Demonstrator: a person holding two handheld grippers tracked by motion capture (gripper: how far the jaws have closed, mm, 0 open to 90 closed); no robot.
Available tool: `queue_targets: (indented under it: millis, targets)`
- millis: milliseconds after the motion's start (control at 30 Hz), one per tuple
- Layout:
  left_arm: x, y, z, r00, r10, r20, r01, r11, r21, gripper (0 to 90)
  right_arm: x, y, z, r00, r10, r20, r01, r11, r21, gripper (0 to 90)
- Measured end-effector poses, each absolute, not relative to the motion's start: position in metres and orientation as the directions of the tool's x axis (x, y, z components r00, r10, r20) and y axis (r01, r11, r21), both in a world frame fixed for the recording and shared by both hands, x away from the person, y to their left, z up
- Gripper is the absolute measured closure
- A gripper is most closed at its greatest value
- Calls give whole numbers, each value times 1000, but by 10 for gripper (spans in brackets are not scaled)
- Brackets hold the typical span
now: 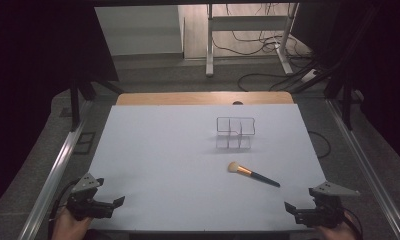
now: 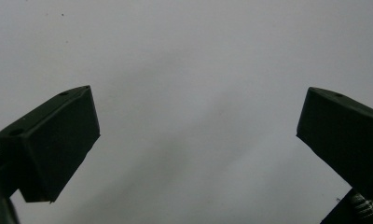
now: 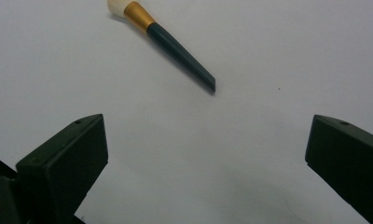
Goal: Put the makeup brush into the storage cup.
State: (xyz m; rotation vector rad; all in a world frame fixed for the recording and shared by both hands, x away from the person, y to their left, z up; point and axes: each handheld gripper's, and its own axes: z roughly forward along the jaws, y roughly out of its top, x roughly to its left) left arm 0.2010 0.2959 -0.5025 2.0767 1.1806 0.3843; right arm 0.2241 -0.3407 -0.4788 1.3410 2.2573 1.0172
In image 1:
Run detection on black curtain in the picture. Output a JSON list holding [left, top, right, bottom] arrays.
[[0, 0, 120, 214], [290, 0, 400, 172]]

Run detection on white cabinet panel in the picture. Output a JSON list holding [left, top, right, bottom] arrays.
[[94, 4, 184, 57]]

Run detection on black tangled floor cables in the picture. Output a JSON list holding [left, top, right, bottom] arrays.
[[210, 3, 311, 58]]

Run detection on clear acrylic organizer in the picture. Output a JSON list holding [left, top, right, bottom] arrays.
[[215, 116, 257, 150]]

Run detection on white power strip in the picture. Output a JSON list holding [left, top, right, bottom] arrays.
[[301, 68, 320, 84]]

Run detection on aluminium rail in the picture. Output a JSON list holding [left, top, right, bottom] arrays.
[[17, 99, 93, 240], [324, 98, 400, 240]]

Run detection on makeup brush with gold ferrule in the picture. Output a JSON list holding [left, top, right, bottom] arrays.
[[227, 161, 282, 189]]

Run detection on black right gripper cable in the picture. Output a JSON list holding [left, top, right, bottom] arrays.
[[341, 207, 364, 240]]

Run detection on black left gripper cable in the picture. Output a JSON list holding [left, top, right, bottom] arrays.
[[47, 179, 81, 240]]

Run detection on white desk frame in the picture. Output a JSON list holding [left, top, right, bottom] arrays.
[[205, 3, 300, 78]]

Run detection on thin black floor cable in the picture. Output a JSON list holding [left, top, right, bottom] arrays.
[[307, 130, 332, 160]]

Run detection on person's right hand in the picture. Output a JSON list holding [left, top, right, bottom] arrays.
[[312, 211, 357, 240]]

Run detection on person's left hand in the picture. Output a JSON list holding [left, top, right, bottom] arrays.
[[51, 207, 93, 240]]

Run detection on white table mat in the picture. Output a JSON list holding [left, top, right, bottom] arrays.
[[87, 103, 329, 233]]

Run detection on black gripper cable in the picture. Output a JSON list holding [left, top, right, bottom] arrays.
[[47, 179, 81, 240], [341, 207, 364, 240]]

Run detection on black looped floor cable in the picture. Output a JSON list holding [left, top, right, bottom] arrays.
[[237, 64, 317, 93]]

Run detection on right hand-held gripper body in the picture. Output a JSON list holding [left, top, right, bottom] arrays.
[[307, 180, 361, 229]]

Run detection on black metal stand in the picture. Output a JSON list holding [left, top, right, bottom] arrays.
[[69, 77, 125, 133], [323, 74, 357, 132]]

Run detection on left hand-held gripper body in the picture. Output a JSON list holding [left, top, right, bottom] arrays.
[[66, 172, 115, 222]]

